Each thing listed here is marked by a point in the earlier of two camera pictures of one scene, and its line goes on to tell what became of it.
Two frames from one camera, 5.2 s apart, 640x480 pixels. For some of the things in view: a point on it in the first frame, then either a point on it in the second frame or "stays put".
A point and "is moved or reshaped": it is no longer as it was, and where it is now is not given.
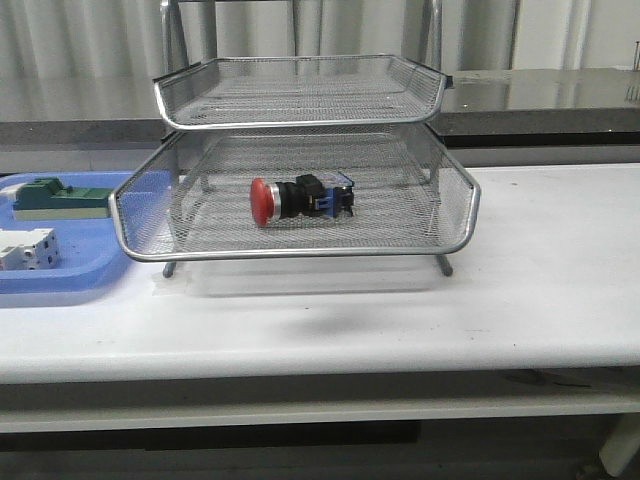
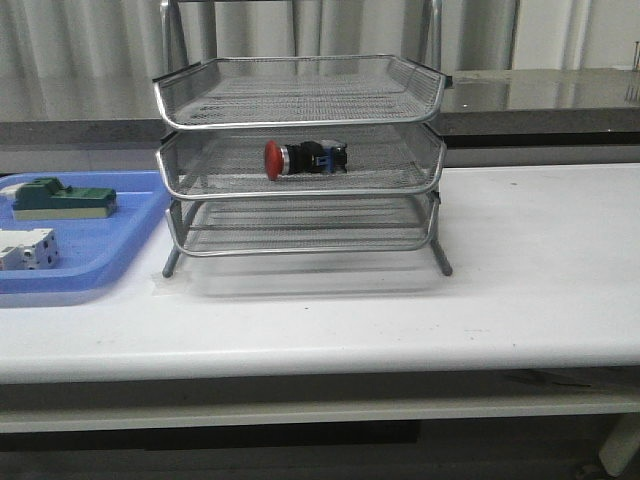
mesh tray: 189,198 is moved or reshaped
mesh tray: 299,92 stays put
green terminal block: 45,199 stays put
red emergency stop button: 311,195 -> 325,156
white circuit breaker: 29,249 stays put
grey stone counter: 503,108 stays put
